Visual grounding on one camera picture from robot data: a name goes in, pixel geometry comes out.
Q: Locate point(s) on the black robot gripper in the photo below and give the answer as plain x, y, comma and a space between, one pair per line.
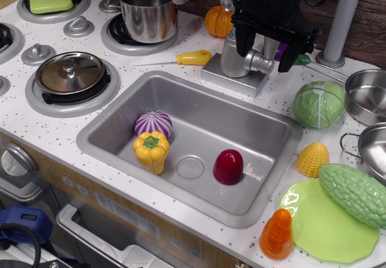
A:
280, 20

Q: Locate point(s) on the silver faucet lever handle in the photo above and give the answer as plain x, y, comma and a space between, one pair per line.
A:
262, 62

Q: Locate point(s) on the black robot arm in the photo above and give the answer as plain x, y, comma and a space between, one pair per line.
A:
280, 20

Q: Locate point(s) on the purple toy eggplant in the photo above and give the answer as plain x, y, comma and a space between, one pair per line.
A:
280, 51

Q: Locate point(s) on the silver toy faucet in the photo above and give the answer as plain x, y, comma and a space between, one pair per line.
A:
227, 70

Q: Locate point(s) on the orange toy pumpkin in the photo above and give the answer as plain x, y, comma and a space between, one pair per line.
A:
218, 21

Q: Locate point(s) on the green toy cabbage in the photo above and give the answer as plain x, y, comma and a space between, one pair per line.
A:
319, 104

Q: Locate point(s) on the grey support pole right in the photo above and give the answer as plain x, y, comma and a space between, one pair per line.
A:
332, 55

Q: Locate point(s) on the silver toy sink basin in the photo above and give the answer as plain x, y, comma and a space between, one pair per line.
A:
205, 122

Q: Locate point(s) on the tall steel pot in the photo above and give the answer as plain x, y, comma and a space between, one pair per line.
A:
149, 21

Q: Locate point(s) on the yellow toy corn piece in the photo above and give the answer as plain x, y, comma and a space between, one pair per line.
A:
312, 158

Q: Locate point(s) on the dark red toy beet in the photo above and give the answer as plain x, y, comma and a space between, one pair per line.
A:
228, 167

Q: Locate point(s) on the purple striped toy onion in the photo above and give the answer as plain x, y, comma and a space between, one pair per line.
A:
154, 120

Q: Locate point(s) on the back right stove burner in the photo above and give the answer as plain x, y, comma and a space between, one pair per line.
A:
115, 37

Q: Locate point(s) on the stove burner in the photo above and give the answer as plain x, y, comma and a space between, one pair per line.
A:
12, 41
45, 14
73, 105
115, 37

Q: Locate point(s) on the yellow toy bell pepper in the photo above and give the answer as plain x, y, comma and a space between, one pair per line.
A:
151, 151

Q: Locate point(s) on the silver stove knob back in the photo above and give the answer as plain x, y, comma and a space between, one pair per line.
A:
110, 6

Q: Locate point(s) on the silver stove knob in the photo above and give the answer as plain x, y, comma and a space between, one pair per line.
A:
37, 54
110, 6
78, 27

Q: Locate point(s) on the front stove burner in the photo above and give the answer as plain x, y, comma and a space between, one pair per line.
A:
73, 105

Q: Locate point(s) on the green toy bitter gourd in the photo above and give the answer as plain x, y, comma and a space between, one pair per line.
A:
360, 195

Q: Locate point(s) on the silver stove knob upper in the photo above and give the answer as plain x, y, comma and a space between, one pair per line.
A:
78, 27

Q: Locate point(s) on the back left stove burner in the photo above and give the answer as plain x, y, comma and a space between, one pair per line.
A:
45, 14

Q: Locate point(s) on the light green toy plate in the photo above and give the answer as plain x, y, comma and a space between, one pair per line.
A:
323, 228

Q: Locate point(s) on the orange toy carrot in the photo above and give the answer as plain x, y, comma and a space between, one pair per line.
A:
276, 240

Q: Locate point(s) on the steel pot lid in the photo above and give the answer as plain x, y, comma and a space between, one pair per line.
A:
70, 73

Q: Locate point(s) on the silver stove knob lower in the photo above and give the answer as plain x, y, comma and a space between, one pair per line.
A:
37, 54

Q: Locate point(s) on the far left stove burner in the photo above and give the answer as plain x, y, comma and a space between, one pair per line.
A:
12, 41

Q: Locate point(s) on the silver stove knob edge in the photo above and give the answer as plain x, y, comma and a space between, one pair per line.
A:
4, 85

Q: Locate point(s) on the silver front dial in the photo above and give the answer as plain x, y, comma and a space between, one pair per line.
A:
17, 167

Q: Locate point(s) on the blue clamp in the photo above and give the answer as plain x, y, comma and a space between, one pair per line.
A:
32, 218

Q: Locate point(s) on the yellow handled toy knife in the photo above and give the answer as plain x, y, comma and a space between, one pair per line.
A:
199, 58

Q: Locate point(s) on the steel saucepan with handle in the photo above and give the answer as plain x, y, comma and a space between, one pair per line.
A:
365, 91

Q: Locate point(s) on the silver oven door handle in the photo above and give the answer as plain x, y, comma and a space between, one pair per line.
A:
96, 249

